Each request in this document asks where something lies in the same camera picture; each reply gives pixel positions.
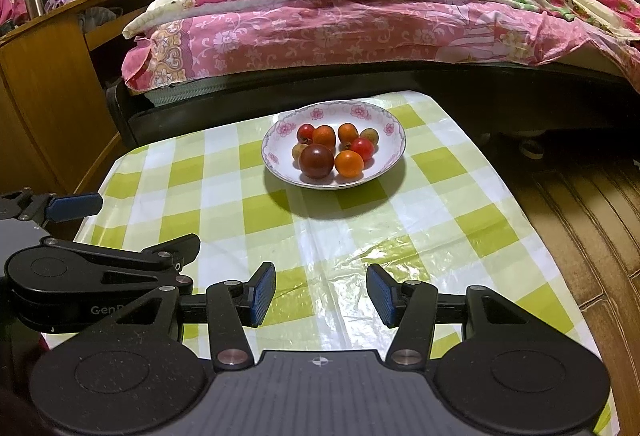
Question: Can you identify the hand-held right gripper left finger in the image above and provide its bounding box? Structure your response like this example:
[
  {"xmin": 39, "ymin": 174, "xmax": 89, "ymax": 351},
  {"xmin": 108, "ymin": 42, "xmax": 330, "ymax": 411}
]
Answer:
[{"xmin": 107, "ymin": 261, "xmax": 277, "ymax": 372}]

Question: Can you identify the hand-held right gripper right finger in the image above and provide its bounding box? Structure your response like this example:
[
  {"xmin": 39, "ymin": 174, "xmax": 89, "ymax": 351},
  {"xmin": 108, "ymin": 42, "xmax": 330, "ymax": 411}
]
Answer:
[{"xmin": 366, "ymin": 263, "xmax": 532, "ymax": 373}]

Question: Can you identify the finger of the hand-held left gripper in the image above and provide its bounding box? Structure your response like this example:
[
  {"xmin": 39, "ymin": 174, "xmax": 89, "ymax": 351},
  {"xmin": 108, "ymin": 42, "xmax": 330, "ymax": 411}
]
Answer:
[
  {"xmin": 0, "ymin": 188, "xmax": 104, "ymax": 223},
  {"xmin": 41, "ymin": 233, "xmax": 202, "ymax": 295}
]

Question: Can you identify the white floral rim plate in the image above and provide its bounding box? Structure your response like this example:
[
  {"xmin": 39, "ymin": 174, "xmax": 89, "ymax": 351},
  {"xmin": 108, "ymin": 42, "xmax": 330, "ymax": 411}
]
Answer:
[{"xmin": 261, "ymin": 100, "xmax": 407, "ymax": 191}]

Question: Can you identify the green white checked tablecloth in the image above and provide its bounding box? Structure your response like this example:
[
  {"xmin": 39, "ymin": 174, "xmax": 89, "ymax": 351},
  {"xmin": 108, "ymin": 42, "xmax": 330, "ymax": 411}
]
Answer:
[{"xmin": 40, "ymin": 90, "xmax": 621, "ymax": 436}]

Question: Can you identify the brown wooden desk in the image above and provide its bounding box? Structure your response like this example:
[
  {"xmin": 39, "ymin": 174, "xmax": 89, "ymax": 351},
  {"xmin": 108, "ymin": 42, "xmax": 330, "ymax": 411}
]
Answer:
[{"xmin": 0, "ymin": 0, "xmax": 187, "ymax": 197}]

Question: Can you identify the large dark red tomato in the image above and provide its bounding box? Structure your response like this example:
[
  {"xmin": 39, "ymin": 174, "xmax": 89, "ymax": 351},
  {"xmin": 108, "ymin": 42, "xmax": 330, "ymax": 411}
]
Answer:
[{"xmin": 299, "ymin": 144, "xmax": 335, "ymax": 181}]

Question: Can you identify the grey mattress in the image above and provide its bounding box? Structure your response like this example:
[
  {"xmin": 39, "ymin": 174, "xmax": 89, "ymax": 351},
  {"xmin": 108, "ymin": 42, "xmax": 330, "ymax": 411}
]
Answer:
[{"xmin": 144, "ymin": 74, "xmax": 243, "ymax": 107}]

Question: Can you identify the grey cloth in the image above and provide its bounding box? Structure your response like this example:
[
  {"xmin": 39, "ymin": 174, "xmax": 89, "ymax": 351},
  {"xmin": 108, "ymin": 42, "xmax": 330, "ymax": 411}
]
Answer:
[{"xmin": 77, "ymin": 6, "xmax": 124, "ymax": 34}]

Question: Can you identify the pink floral bedsheet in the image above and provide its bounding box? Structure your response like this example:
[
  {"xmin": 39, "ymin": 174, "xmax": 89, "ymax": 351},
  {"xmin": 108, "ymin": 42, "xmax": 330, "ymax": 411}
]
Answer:
[{"xmin": 121, "ymin": 0, "xmax": 640, "ymax": 95}]

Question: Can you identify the dark bed frame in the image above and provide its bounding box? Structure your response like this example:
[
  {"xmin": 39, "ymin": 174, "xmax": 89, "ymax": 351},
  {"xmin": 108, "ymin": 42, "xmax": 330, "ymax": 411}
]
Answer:
[{"xmin": 105, "ymin": 58, "xmax": 640, "ymax": 151}]

